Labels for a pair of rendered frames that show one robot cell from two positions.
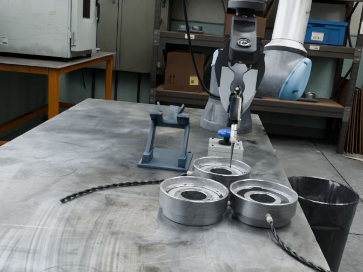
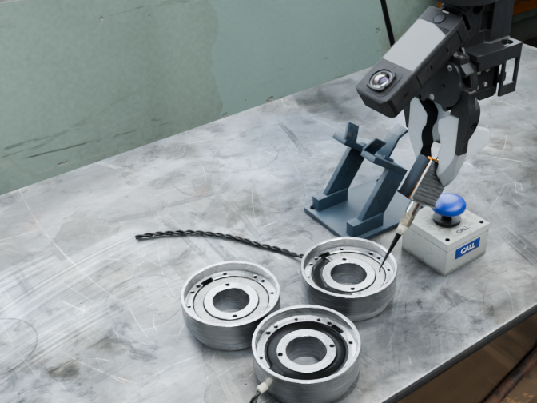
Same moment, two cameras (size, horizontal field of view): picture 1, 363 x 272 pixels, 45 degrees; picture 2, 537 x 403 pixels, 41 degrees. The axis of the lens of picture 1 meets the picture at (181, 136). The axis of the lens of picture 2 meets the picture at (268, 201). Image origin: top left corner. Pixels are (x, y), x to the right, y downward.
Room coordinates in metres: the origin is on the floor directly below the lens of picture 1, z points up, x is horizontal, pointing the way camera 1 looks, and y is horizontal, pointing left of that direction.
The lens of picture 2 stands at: (0.31, -0.52, 1.34)
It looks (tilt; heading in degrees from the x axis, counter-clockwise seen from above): 33 degrees down; 53
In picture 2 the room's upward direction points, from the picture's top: 3 degrees counter-clockwise
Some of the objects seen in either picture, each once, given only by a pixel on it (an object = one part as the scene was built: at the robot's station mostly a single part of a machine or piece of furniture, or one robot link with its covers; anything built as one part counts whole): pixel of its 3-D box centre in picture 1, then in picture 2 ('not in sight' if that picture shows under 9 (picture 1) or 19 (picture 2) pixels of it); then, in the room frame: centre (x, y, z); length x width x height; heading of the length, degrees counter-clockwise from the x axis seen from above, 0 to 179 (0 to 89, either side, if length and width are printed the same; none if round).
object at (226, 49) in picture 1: (243, 34); (464, 40); (0.87, -0.10, 1.07); 0.09 x 0.08 x 0.12; 174
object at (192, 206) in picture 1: (193, 200); (231, 305); (0.62, -0.03, 0.82); 0.10 x 0.10 x 0.04
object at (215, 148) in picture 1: (224, 151); (448, 233); (0.89, -0.10, 0.82); 0.08 x 0.07 x 0.05; 177
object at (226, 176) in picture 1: (220, 176); (348, 279); (0.74, -0.08, 0.82); 0.10 x 0.10 x 0.04
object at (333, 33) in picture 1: (313, 32); not in sight; (4.30, -1.17, 1.11); 0.52 x 0.38 x 0.22; 87
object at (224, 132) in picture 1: (226, 141); (447, 216); (0.88, -0.09, 0.85); 0.04 x 0.04 x 0.05
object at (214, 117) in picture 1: (227, 110); not in sight; (1.23, -0.13, 0.85); 0.15 x 0.15 x 0.10
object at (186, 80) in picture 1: (185, 70); not in sight; (4.34, 0.02, 0.64); 0.49 x 0.40 x 0.37; 92
